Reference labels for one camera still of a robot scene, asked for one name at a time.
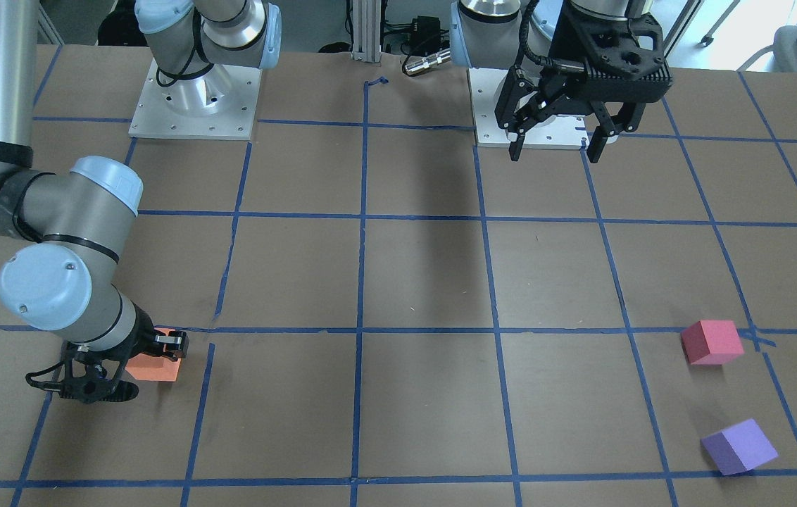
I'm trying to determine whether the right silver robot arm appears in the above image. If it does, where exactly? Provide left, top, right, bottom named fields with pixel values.
left=0, top=1, right=282, bottom=403

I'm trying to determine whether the silver cylindrical connector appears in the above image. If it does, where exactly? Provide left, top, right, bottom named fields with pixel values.
left=402, top=49, right=452, bottom=77

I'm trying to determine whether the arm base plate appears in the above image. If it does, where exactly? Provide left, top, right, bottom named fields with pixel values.
left=467, top=67, right=589, bottom=150
left=128, top=62, right=263, bottom=141

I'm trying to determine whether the orange foam cube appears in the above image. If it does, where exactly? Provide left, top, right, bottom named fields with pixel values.
left=125, top=328, right=187, bottom=382

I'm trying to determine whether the red foam cube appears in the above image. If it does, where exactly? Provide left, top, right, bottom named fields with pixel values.
left=679, top=320, right=745, bottom=365

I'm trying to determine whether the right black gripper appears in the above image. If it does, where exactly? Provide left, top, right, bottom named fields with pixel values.
left=25, top=328, right=189, bottom=404

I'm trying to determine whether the aluminium frame post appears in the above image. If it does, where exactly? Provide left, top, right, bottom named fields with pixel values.
left=346, top=0, right=384, bottom=65

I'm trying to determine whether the purple foam cube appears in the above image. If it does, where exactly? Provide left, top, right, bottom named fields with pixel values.
left=700, top=418, right=779, bottom=476

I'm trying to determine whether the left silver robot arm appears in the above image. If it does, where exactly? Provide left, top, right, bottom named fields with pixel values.
left=450, top=1, right=673, bottom=163

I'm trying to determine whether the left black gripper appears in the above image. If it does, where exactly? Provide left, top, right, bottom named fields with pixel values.
left=494, top=7, right=673, bottom=163

